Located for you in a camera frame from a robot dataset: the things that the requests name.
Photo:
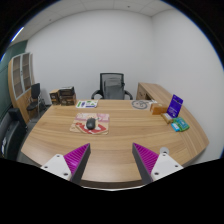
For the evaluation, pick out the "small brown cardboard box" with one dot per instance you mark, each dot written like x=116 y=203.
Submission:
x=54 y=97

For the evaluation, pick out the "pink cartoon print mouse pad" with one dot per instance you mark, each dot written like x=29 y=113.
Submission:
x=101 y=125

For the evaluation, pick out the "white sheet with green purple print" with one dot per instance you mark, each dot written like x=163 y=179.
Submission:
x=86 y=104

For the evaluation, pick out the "black mesh office chair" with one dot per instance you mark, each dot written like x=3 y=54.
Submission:
x=101 y=83

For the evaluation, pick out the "wooden side desk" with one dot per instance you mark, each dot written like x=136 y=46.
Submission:
x=150 y=90

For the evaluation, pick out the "blue pack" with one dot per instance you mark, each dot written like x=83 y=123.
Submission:
x=175 y=127

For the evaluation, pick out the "black computer mouse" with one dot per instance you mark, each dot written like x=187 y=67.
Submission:
x=91 y=123

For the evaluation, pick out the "green pack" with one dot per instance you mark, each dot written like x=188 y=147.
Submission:
x=182 y=124

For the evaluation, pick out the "wooden glass-door shelf cabinet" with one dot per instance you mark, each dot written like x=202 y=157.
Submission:
x=16 y=83

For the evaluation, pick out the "black cardboard box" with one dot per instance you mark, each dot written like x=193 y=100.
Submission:
x=66 y=91

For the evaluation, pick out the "small black visitor chair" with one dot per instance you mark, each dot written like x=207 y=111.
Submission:
x=35 y=93

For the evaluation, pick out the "purple standing sign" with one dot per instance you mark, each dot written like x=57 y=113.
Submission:
x=175 y=106

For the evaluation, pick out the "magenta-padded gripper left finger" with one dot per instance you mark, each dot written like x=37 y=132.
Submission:
x=75 y=160

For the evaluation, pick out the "small yellow box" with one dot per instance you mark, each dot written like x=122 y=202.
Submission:
x=167 y=118

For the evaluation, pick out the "large brown cardboard box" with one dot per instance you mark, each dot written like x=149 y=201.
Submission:
x=68 y=100

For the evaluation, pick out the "round grey disc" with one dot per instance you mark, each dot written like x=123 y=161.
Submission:
x=140 y=105

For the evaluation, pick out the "orange-brown box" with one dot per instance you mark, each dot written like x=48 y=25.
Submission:
x=158 y=108

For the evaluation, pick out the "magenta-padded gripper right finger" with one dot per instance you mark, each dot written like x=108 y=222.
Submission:
x=148 y=160

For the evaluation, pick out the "grey backpack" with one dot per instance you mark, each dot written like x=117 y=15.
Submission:
x=114 y=88

